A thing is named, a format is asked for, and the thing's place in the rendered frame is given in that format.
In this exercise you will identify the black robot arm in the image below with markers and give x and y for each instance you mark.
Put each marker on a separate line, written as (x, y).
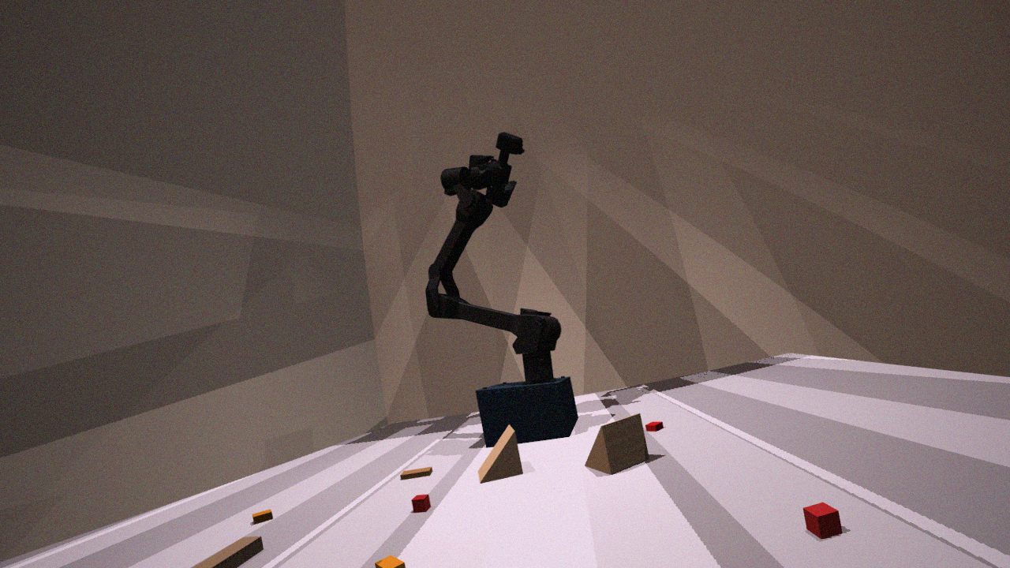
(537, 332)

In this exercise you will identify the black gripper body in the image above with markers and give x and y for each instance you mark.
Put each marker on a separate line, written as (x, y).
(507, 144)

